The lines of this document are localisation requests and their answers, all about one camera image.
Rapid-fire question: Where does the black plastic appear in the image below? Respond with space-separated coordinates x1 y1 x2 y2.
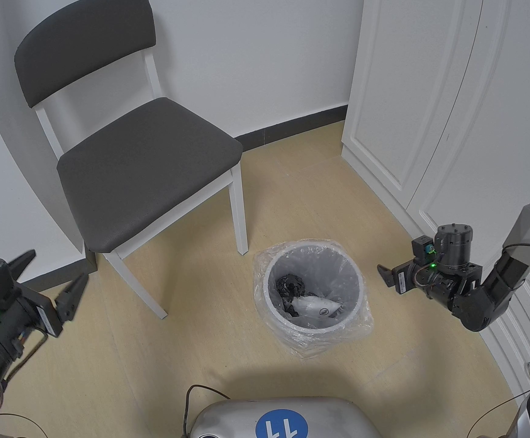
274 274 307 314

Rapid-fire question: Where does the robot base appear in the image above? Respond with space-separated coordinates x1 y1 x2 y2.
187 397 384 438

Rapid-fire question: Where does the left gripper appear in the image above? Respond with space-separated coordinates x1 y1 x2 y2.
0 250 89 339

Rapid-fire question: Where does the white trash bin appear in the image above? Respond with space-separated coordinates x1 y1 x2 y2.
257 242 366 352

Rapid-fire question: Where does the clear plastic bag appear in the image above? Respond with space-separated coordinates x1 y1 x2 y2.
253 238 374 360

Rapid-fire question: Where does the black cable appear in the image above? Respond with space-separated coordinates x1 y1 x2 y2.
182 384 233 438

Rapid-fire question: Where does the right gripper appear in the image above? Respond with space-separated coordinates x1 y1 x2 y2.
377 260 453 296

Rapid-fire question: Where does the white wardrobe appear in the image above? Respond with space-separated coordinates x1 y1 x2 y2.
340 0 530 400

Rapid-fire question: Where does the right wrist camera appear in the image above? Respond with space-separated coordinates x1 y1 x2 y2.
411 235 438 266

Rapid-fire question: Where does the white printed wrapper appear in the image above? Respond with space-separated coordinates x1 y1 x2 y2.
291 296 341 319

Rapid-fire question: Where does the grey and white chair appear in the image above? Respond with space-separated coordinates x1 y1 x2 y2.
14 0 249 320

